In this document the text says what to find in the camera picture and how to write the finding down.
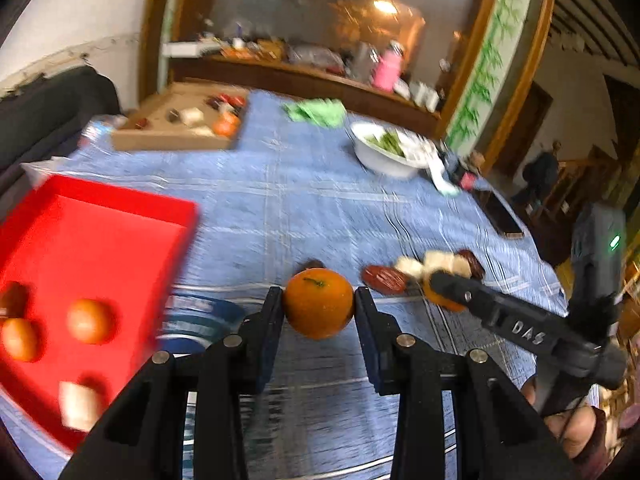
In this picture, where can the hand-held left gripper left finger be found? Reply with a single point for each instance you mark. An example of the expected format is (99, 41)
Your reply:
(274, 330)

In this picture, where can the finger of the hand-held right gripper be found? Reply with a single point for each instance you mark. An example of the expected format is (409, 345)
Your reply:
(480, 302)

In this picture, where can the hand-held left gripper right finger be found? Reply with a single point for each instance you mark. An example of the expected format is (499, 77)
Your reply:
(367, 335)

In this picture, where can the tangerine with green stem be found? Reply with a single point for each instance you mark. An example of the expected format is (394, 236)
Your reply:
(317, 305)

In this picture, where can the dark purple round fruit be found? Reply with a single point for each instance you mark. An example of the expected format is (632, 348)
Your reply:
(314, 263)

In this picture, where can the red tray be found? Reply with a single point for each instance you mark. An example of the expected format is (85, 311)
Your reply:
(100, 245)

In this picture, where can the person's right hand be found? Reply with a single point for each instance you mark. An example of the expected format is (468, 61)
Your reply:
(575, 432)

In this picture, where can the dark red date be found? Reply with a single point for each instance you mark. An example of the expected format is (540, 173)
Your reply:
(472, 262)

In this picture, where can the reddish brown date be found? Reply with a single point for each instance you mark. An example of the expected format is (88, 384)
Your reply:
(384, 279)

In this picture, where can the dark blue printed booklet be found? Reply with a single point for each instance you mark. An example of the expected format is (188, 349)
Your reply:
(200, 310)

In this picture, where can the black phone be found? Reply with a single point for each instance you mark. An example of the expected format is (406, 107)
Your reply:
(502, 217)

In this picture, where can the white spoon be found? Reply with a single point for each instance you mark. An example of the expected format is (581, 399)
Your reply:
(440, 177)

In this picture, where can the white bowl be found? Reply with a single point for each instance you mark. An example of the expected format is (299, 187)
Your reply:
(385, 162)

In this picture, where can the green vegetables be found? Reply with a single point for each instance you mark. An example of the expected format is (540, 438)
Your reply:
(390, 141)

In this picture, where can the white small container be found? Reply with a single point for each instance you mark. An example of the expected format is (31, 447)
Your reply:
(424, 96)

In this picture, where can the cardboard box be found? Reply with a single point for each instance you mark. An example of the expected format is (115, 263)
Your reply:
(165, 140)

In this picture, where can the green cloth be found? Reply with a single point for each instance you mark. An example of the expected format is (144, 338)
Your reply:
(317, 111)

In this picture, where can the small red fruit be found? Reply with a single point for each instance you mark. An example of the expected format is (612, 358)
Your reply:
(226, 101)

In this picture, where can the pink bottle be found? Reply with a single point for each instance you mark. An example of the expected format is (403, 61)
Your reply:
(389, 67)

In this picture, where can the wooden cabinet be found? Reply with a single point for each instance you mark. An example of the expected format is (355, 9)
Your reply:
(280, 77)

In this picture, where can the brown wrinkled date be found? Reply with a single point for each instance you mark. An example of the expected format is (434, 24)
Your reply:
(12, 299)

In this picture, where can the clear plastic bag blue print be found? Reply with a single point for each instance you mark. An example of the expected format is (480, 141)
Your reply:
(100, 130)

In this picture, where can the white flat box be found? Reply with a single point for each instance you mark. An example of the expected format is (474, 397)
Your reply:
(187, 49)

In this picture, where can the black sofa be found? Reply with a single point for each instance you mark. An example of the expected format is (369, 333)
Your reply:
(50, 105)

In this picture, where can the wood framed mirror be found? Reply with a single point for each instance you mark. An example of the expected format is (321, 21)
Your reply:
(300, 0)

